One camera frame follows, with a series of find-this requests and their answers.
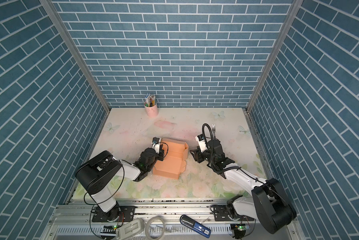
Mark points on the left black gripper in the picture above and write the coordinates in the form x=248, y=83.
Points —
x=161, y=154

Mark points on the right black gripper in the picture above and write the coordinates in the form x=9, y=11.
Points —
x=198, y=155

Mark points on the orange paper box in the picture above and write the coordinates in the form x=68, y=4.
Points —
x=174, y=162

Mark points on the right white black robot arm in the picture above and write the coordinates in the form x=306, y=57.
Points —
x=268, y=202

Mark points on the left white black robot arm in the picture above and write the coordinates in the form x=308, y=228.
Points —
x=96, y=174

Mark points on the pink metal pen cup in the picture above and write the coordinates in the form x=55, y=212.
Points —
x=151, y=111

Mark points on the grey handheld device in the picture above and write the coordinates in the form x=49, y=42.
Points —
x=130, y=229

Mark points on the blue handheld device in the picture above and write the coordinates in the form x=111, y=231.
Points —
x=195, y=226

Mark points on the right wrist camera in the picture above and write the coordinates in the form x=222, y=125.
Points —
x=202, y=142

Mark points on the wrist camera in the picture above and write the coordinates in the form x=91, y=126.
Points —
x=202, y=142
x=156, y=144

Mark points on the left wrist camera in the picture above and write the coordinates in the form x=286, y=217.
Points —
x=156, y=144

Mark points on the fork with teal handle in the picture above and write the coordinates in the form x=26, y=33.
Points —
x=214, y=131

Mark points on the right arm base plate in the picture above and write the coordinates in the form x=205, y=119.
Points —
x=223, y=213

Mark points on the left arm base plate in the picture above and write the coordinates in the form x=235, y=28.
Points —
x=118, y=214

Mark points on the aluminium frame rail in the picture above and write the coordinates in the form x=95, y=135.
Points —
x=170, y=210

